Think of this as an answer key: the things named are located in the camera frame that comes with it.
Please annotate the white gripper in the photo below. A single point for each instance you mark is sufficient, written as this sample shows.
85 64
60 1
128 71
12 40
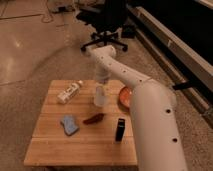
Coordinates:
101 75

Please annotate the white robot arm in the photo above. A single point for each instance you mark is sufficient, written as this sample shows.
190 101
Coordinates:
157 140

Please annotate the black eraser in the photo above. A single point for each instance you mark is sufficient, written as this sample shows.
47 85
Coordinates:
120 129

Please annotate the orange bowl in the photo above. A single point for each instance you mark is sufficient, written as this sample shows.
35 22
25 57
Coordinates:
124 96

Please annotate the white plastic bottle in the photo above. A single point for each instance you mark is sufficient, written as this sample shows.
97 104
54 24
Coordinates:
70 92

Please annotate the dark red chili pepper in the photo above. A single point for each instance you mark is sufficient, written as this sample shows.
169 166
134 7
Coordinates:
94 119

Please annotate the wooden table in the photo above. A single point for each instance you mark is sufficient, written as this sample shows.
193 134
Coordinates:
91 145

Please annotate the black office chair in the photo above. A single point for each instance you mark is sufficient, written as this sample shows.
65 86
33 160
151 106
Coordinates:
106 19

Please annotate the blue sponge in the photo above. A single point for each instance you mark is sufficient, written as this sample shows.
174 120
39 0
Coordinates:
69 125

